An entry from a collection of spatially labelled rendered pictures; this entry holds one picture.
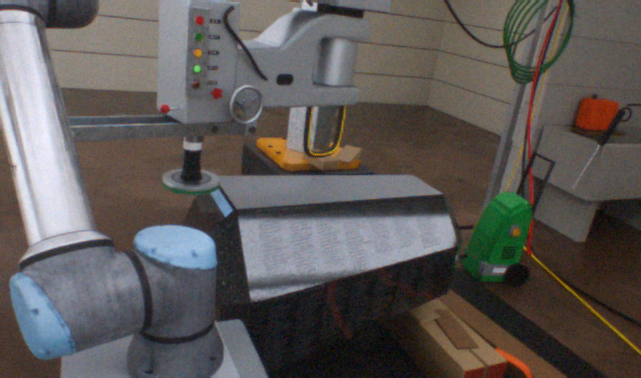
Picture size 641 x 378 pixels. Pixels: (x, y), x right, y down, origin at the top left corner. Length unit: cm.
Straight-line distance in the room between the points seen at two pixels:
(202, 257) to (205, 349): 20
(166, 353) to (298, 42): 136
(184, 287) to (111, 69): 712
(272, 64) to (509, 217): 205
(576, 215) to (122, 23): 609
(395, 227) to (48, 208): 155
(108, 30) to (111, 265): 706
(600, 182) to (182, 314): 401
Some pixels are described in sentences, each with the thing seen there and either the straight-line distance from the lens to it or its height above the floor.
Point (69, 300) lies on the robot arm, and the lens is 93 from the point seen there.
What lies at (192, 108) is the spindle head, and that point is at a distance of 186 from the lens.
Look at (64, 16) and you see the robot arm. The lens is 121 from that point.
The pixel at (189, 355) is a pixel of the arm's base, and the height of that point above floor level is 98.
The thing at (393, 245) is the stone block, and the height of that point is 72.
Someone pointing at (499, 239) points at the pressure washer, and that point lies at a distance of 357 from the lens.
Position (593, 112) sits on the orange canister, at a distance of 505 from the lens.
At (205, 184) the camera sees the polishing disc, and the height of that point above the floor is 92.
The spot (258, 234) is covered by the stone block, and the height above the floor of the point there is 79.
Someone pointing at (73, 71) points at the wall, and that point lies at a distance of 801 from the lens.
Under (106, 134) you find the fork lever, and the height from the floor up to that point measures 114.
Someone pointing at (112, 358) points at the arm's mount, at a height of 91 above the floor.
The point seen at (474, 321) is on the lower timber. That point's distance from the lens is 303.
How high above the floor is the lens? 165
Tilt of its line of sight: 20 degrees down
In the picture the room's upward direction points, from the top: 8 degrees clockwise
